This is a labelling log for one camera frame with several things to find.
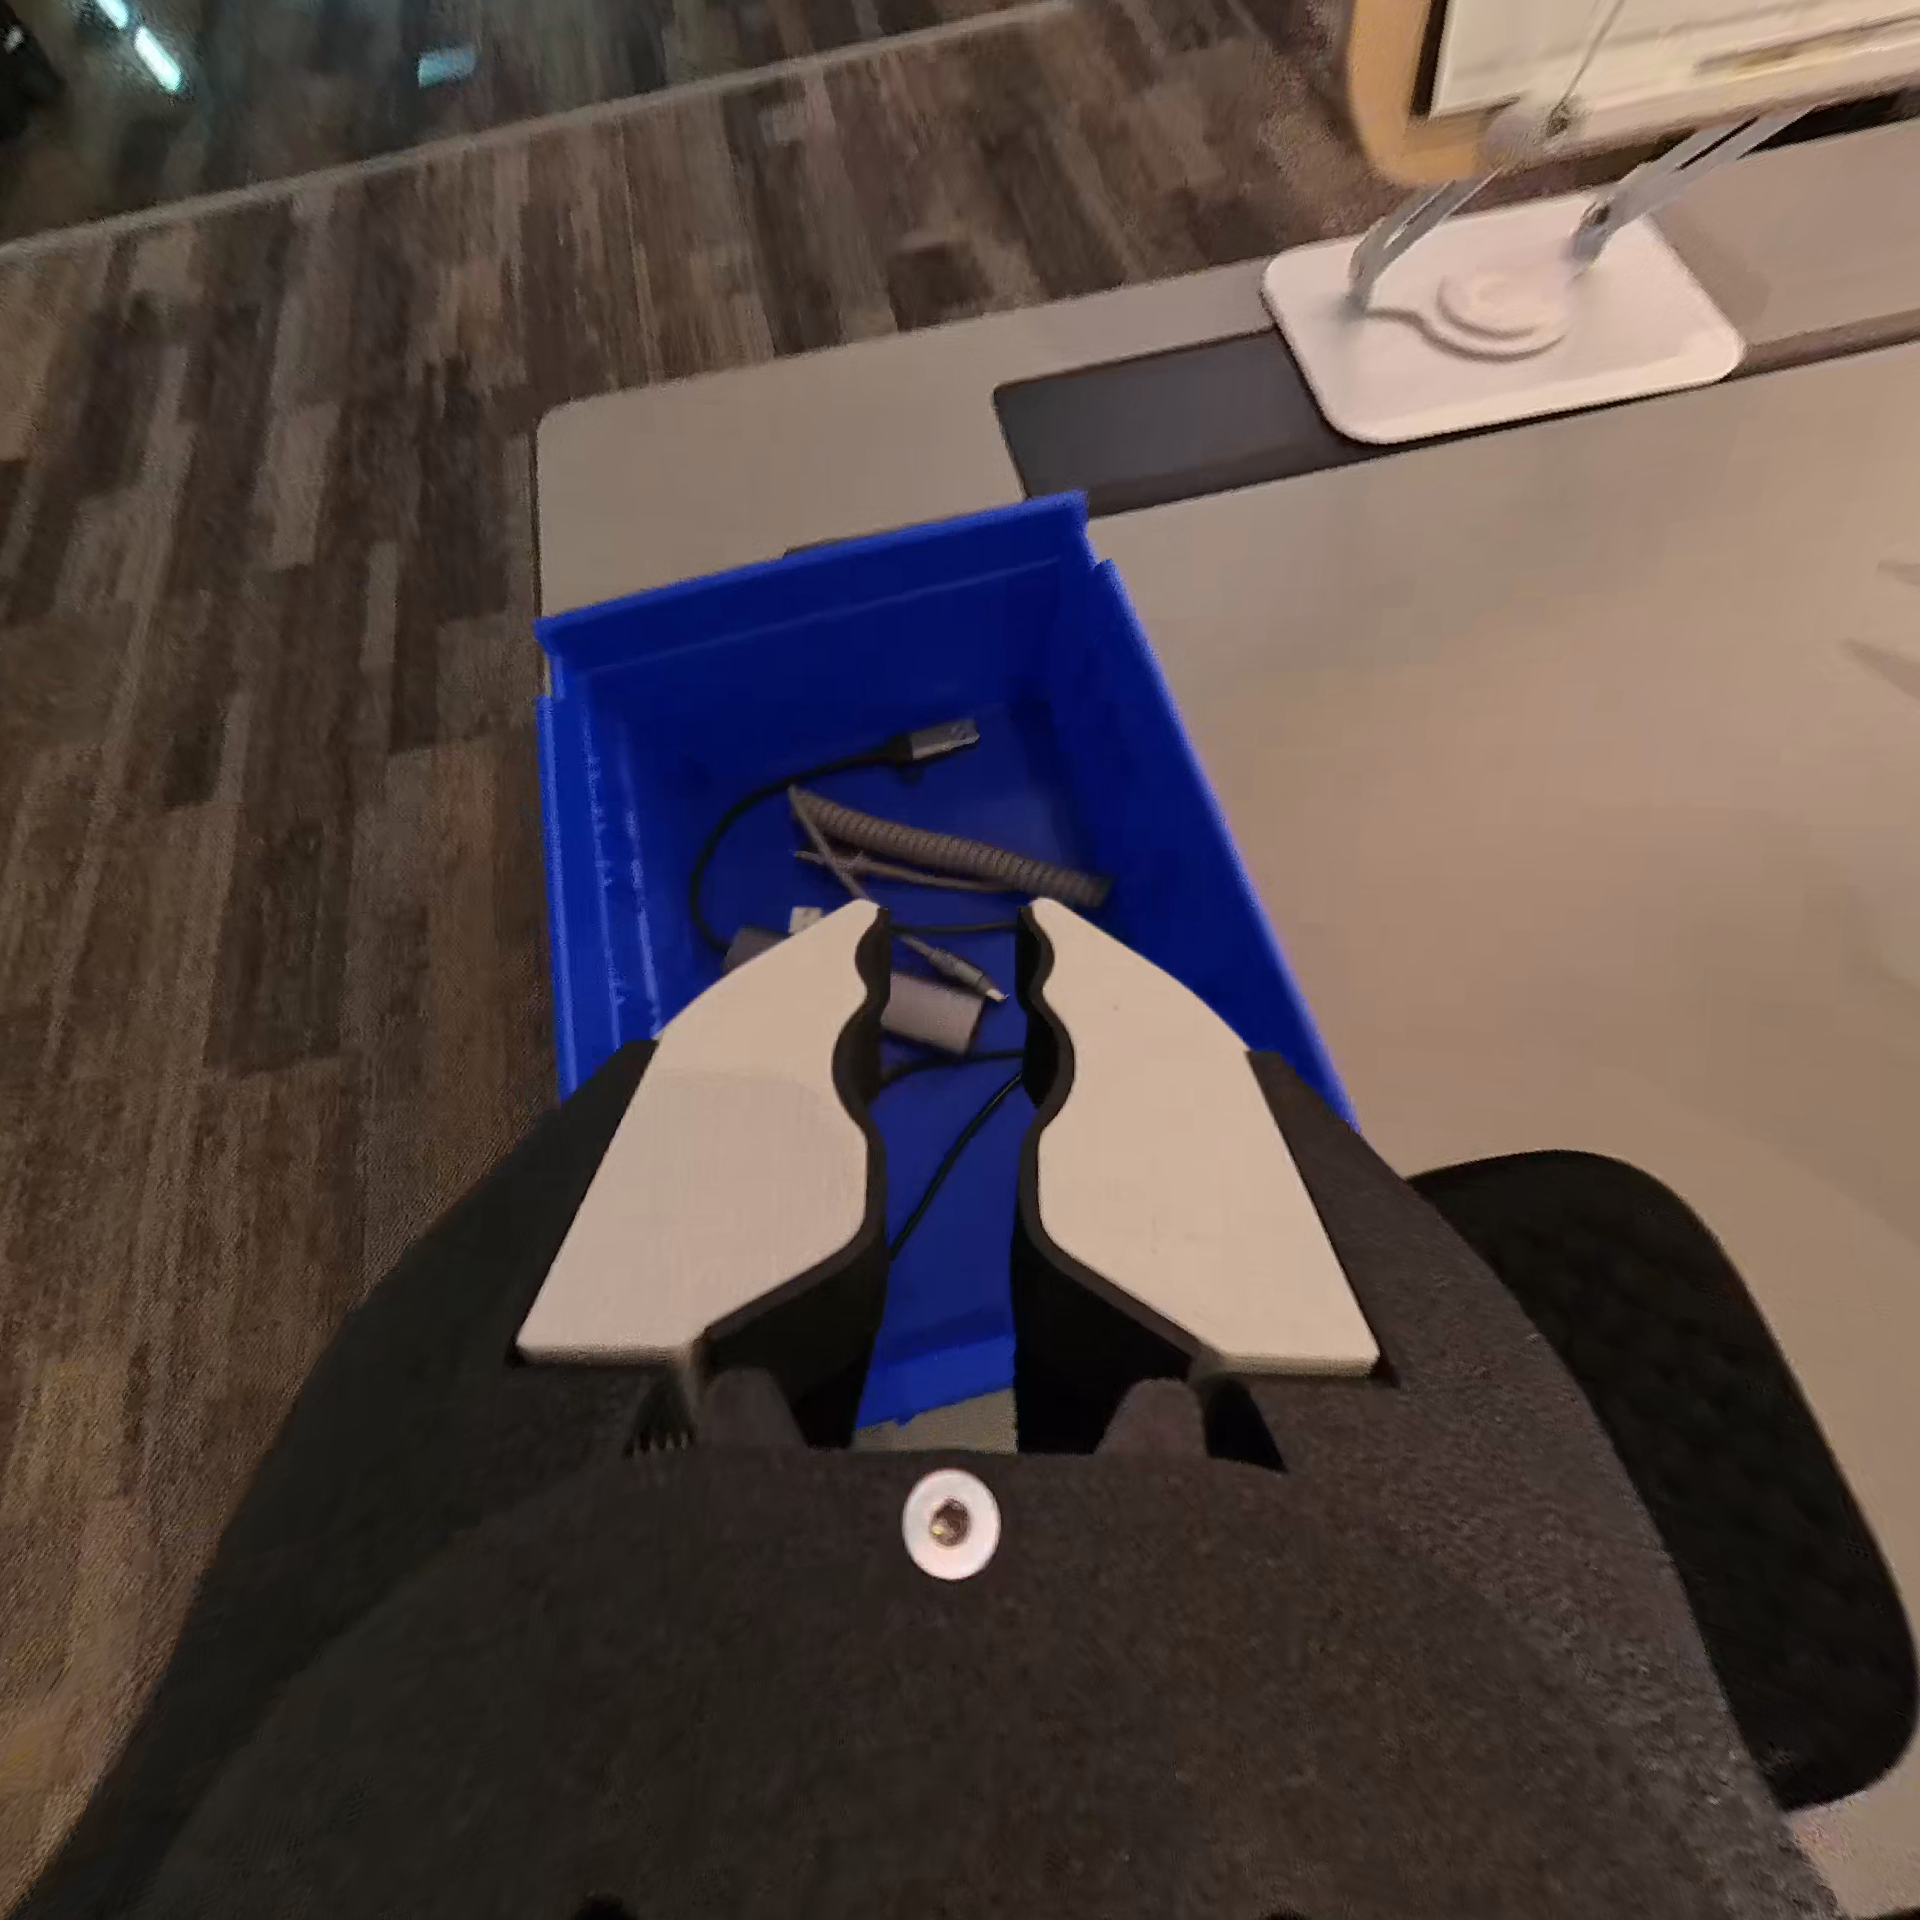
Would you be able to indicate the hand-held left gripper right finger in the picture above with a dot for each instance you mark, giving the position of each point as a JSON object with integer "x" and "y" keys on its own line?
{"x": 1201, "y": 1185}

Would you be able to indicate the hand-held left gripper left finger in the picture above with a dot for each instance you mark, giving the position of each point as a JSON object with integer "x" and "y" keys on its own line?
{"x": 704, "y": 1185}

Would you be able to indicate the blue plastic bin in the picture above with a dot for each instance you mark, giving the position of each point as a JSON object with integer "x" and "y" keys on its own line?
{"x": 677, "y": 706}

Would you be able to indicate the black mesh elbow pad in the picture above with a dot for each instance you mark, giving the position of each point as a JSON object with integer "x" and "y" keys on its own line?
{"x": 1650, "y": 1427}

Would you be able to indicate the printed instruction sheet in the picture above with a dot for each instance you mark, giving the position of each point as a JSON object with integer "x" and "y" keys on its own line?
{"x": 1650, "y": 47}

